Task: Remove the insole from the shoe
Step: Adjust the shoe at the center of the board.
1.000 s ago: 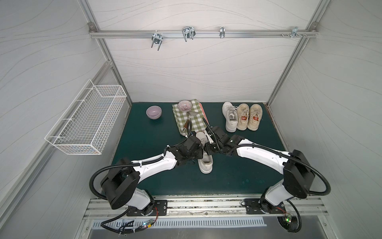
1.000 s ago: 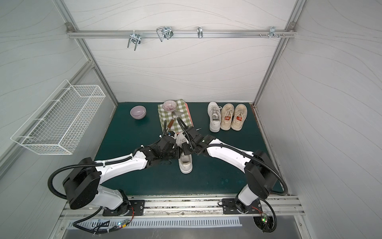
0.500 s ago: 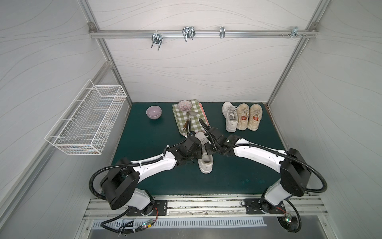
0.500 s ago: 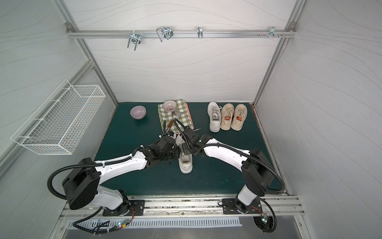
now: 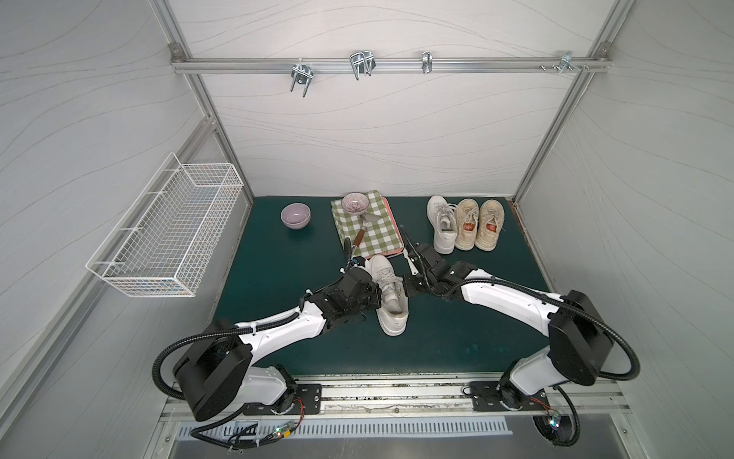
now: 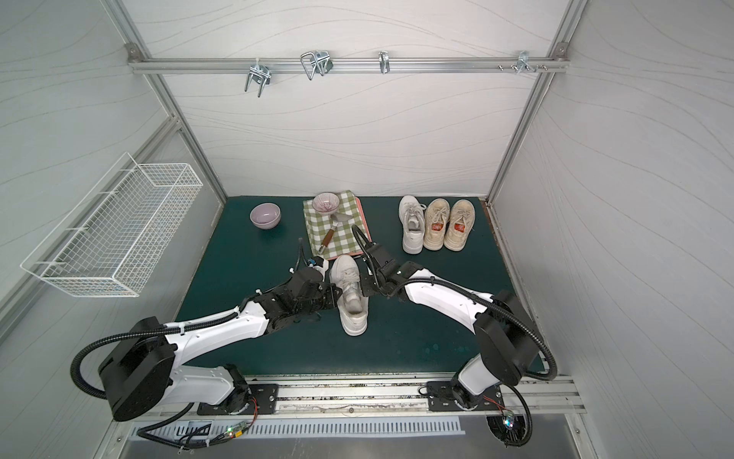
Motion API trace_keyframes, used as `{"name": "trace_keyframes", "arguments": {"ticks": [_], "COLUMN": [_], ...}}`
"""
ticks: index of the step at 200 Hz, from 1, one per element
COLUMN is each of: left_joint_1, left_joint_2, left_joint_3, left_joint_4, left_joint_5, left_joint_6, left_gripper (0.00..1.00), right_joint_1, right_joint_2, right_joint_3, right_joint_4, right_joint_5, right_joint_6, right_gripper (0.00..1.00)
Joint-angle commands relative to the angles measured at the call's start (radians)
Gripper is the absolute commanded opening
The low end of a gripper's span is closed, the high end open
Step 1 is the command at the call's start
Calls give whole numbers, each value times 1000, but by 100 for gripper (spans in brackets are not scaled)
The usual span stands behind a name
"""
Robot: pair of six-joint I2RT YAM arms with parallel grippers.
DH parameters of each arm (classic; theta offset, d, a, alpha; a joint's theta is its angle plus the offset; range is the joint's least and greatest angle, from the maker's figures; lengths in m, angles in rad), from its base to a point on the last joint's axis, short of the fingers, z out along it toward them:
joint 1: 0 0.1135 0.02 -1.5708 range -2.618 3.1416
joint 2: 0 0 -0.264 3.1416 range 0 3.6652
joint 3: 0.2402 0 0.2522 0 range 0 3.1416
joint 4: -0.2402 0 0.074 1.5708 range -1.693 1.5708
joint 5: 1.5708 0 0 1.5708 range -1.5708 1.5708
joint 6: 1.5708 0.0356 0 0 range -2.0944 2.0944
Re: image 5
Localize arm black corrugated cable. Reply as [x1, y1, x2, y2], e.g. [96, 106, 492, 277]
[151, 311, 302, 402]
[452, 276, 641, 383]

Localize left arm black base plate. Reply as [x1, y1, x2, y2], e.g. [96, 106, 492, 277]
[244, 384, 322, 416]

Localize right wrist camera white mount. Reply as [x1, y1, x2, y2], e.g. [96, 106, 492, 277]
[403, 248, 420, 277]

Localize beige sneaker right one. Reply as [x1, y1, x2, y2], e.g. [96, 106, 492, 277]
[475, 200, 505, 252]

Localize beige sneaker one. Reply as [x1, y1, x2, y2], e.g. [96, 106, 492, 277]
[475, 200, 505, 252]
[455, 198, 479, 252]

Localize pink speckled bowl on cloth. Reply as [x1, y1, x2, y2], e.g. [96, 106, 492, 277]
[341, 192, 370, 215]

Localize purple bowl on table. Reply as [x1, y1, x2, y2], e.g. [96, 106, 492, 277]
[280, 203, 312, 230]

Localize white vent strip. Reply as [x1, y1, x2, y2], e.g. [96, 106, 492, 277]
[176, 416, 513, 441]

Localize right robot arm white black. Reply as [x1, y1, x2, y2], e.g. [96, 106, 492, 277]
[404, 245, 613, 405]

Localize white sneaker with laces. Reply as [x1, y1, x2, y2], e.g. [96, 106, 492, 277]
[366, 256, 409, 337]

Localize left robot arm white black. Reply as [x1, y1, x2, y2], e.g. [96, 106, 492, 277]
[171, 267, 380, 421]

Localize metal spatula wooden handle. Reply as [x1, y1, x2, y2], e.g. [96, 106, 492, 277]
[351, 210, 380, 249]

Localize green white checkered cloth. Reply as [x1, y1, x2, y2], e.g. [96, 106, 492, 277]
[331, 190, 399, 258]

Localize aluminium cross rail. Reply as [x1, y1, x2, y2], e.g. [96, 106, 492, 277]
[172, 55, 613, 75]

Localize metal hook bracket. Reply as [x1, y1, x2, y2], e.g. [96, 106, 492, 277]
[422, 51, 433, 75]
[290, 60, 313, 98]
[349, 51, 376, 80]
[539, 52, 591, 75]

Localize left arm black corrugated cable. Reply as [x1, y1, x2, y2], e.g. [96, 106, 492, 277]
[151, 311, 302, 402]

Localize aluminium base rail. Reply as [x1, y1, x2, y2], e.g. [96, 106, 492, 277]
[160, 372, 632, 422]

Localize pink tray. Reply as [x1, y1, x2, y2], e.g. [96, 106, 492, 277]
[382, 197, 405, 258]

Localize white wire basket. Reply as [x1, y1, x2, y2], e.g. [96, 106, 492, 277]
[86, 153, 244, 298]

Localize beige sneaker left one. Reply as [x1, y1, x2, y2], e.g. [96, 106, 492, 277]
[455, 198, 479, 252]

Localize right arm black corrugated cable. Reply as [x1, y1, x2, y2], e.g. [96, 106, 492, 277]
[452, 276, 641, 383]

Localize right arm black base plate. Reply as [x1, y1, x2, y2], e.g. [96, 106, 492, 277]
[462, 381, 550, 412]

